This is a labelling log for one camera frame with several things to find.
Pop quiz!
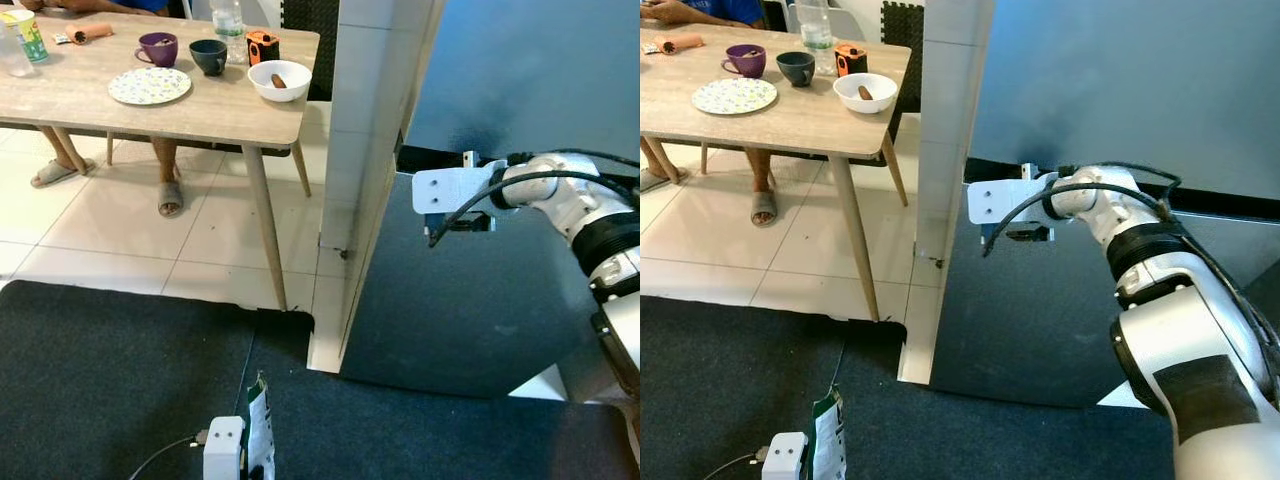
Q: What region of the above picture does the white bowl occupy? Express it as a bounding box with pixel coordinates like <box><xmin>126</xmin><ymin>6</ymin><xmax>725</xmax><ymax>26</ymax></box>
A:
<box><xmin>833</xmin><ymin>72</ymin><xmax>899</xmax><ymax>115</ymax></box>
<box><xmin>247</xmin><ymin>60</ymin><xmax>313</xmax><ymax>104</ymax></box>

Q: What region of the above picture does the purple mug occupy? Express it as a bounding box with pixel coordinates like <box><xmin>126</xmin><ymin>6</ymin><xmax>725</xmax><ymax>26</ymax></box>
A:
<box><xmin>721</xmin><ymin>44</ymin><xmax>768</xmax><ymax>80</ymax></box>
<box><xmin>135</xmin><ymin>32</ymin><xmax>180</xmax><ymax>69</ymax></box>

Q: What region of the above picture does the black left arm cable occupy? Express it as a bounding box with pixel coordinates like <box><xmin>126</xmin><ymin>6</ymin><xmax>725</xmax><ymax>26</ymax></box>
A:
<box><xmin>127</xmin><ymin>431</ymin><xmax>210</xmax><ymax>480</ymax></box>
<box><xmin>699</xmin><ymin>451</ymin><xmax>767</xmax><ymax>480</ymax></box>

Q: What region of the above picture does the black foam puzzle mat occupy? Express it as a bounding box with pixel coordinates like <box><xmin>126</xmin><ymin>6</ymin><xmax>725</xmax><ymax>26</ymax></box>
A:
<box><xmin>279</xmin><ymin>0</ymin><xmax>342</xmax><ymax>102</ymax></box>
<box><xmin>879</xmin><ymin>0</ymin><xmax>927</xmax><ymax>114</ymax></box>

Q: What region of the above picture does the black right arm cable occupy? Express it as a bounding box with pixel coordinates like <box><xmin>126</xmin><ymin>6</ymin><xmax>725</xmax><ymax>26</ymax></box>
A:
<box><xmin>981</xmin><ymin>162</ymin><xmax>1183</xmax><ymax>259</ymax></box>
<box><xmin>427</xmin><ymin>150</ymin><xmax>641</xmax><ymax>249</ymax></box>

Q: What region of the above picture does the green pouch with white label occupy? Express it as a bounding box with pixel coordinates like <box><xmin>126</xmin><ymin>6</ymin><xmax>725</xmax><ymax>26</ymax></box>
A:
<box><xmin>811</xmin><ymin>385</ymin><xmax>848</xmax><ymax>480</ymax></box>
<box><xmin>242</xmin><ymin>372</ymin><xmax>277</xmax><ymax>480</ymax></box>

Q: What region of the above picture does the light wooden table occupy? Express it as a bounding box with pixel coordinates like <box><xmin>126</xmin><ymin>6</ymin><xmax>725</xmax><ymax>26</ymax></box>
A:
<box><xmin>640</xmin><ymin>18</ymin><xmax>913</xmax><ymax>324</ymax></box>
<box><xmin>0</xmin><ymin>10</ymin><xmax>321</xmax><ymax>312</ymax></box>

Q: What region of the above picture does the large black floor mat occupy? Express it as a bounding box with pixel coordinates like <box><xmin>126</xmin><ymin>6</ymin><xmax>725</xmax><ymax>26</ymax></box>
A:
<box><xmin>0</xmin><ymin>279</ymin><xmax>641</xmax><ymax>480</ymax></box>
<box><xmin>640</xmin><ymin>294</ymin><xmax>1183</xmax><ymax>480</ymax></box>

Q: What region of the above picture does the dark green cup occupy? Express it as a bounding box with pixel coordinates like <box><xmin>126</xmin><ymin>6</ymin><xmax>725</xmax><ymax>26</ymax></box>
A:
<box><xmin>189</xmin><ymin>39</ymin><xmax>229</xmax><ymax>78</ymax></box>
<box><xmin>775</xmin><ymin>51</ymin><xmax>816</xmax><ymax>88</ymax></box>

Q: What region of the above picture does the seated person in blue shirt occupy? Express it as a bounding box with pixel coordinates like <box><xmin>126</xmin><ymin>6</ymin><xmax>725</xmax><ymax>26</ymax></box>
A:
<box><xmin>18</xmin><ymin>0</ymin><xmax>187</xmax><ymax>220</ymax></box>
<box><xmin>640</xmin><ymin>0</ymin><xmax>794</xmax><ymax>230</ymax></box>

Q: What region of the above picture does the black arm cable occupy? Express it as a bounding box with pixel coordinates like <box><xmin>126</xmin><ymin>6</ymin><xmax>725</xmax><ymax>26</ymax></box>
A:
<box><xmin>127</xmin><ymin>431</ymin><xmax>210</xmax><ymax>480</ymax></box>
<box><xmin>699</xmin><ymin>451</ymin><xmax>767</xmax><ymax>480</ymax></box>
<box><xmin>981</xmin><ymin>162</ymin><xmax>1183</xmax><ymax>259</ymax></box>
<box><xmin>427</xmin><ymin>150</ymin><xmax>641</xmax><ymax>249</ymax></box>

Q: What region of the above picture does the small clear plastic bottle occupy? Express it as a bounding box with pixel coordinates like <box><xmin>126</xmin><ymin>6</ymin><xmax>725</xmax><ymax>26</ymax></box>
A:
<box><xmin>0</xmin><ymin>24</ymin><xmax>32</xmax><ymax>80</ymax></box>

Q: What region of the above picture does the yellow green paper cup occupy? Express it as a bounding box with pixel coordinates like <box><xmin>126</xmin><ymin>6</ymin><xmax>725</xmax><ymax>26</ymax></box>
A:
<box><xmin>0</xmin><ymin>8</ymin><xmax>50</xmax><ymax>65</ymax></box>

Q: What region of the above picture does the floral patterned plate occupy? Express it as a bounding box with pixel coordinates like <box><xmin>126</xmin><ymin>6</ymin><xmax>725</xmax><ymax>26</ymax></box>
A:
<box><xmin>108</xmin><ymin>67</ymin><xmax>193</xmax><ymax>107</ymax></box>
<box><xmin>692</xmin><ymin>78</ymin><xmax>779</xmax><ymax>117</ymax></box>

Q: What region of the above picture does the large clear water bottle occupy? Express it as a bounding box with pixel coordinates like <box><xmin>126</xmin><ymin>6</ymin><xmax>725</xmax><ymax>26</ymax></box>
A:
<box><xmin>794</xmin><ymin>0</ymin><xmax>837</xmax><ymax>77</ymax></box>
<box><xmin>209</xmin><ymin>0</ymin><xmax>249</xmax><ymax>67</ymax></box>

